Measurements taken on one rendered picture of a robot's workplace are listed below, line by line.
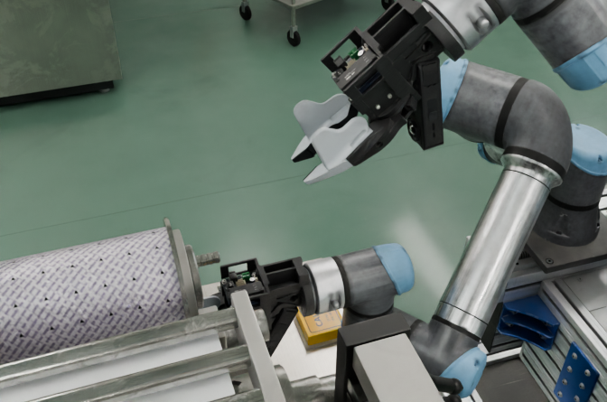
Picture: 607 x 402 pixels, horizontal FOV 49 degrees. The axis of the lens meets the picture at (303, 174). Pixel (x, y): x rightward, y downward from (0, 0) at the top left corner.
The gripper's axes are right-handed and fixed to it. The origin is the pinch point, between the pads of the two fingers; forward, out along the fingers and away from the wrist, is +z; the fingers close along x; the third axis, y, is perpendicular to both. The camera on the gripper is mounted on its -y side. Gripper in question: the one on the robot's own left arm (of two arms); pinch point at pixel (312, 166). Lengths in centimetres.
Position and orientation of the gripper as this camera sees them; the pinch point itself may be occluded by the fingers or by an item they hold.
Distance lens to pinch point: 74.2
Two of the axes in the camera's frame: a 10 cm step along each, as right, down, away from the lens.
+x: 3.2, 5.7, -7.5
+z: -7.3, 6.6, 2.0
